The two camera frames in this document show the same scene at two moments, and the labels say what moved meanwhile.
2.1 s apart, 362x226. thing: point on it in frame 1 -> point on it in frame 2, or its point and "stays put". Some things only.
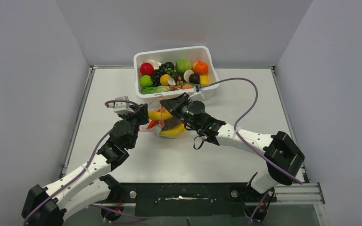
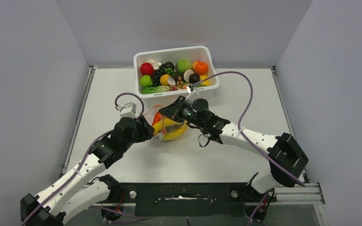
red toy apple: [146, 68] stays put
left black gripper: [140, 113] -> [146, 130]
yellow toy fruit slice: [204, 79] stays put
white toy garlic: [156, 64] stays put
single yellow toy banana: [159, 115] -> [159, 125]
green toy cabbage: [183, 65] stays put
